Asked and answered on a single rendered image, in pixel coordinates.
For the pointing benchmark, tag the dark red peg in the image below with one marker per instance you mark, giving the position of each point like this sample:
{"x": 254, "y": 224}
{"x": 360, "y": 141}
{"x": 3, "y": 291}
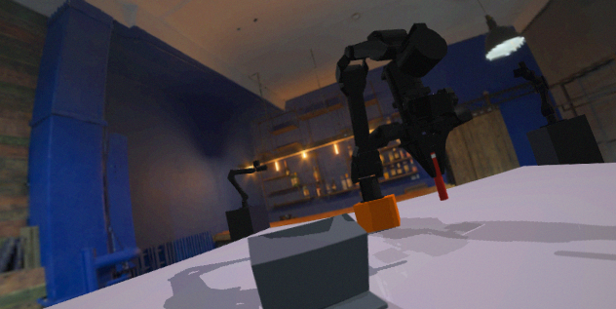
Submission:
{"x": 439, "y": 179}

